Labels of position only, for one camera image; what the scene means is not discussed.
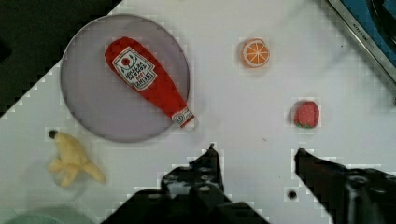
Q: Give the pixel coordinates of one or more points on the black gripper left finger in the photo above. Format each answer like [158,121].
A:
[192,194]

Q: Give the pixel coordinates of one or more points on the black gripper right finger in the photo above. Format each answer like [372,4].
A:
[350,196]

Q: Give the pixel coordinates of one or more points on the red plush ketchup bottle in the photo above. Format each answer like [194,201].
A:
[140,70]

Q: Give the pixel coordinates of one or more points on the grey round plate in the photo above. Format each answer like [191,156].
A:
[98,99]

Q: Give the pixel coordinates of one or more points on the plush red strawberry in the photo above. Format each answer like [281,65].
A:
[307,115]

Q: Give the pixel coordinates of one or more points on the plush peeled banana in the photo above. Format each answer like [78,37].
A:
[72,159]

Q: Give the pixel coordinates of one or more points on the green perforated colander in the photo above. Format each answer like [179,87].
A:
[45,215]

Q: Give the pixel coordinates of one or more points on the plush orange slice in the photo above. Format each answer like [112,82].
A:
[255,53]

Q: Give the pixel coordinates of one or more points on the black toaster oven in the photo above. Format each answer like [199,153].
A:
[372,23]

